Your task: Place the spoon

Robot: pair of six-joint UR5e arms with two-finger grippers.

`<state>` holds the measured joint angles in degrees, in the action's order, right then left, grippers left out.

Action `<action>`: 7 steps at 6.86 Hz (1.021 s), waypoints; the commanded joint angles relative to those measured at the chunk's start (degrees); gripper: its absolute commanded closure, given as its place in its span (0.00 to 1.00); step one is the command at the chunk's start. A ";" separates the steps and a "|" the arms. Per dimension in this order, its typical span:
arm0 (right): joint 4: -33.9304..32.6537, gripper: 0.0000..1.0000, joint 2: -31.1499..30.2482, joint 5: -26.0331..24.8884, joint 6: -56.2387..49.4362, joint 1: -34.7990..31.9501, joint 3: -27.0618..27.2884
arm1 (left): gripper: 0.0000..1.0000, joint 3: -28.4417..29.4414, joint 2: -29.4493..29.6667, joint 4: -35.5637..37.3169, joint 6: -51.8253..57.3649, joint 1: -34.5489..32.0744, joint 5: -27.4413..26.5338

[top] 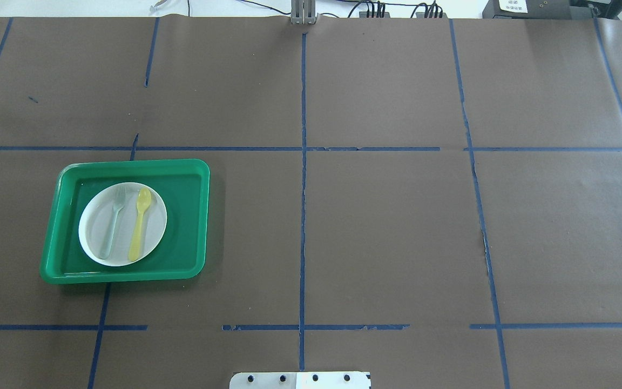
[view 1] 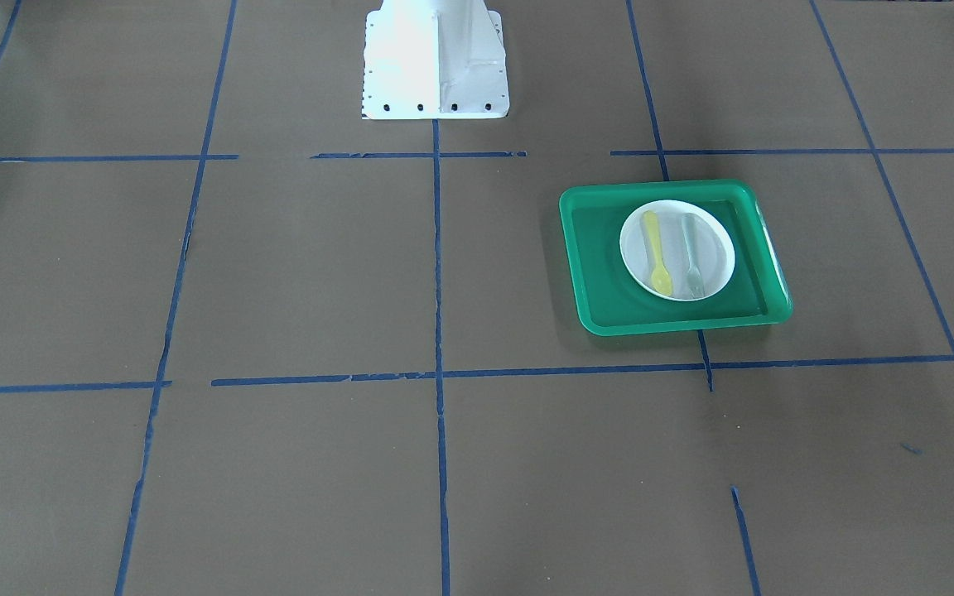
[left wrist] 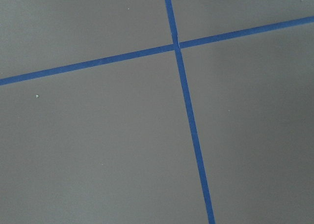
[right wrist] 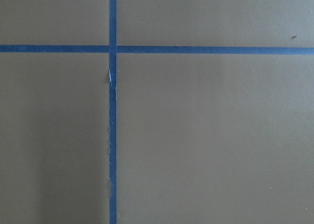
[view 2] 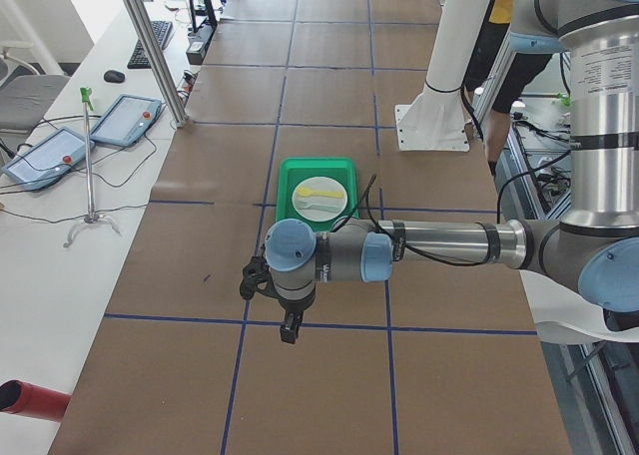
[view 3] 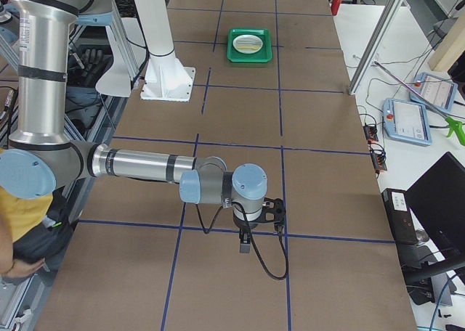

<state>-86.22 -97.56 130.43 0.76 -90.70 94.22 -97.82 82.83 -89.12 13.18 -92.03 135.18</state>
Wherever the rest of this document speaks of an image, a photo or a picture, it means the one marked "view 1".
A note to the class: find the white round plate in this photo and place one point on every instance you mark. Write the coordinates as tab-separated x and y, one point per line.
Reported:
717	255

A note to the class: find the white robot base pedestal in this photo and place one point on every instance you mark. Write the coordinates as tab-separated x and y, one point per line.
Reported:
434	59

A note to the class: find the yellow plastic spoon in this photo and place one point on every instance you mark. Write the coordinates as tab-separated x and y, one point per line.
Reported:
660	280

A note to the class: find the grey plastic fork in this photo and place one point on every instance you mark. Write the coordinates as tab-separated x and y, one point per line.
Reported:
695	280

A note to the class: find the green plastic tray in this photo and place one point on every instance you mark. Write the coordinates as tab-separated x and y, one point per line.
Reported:
608	300

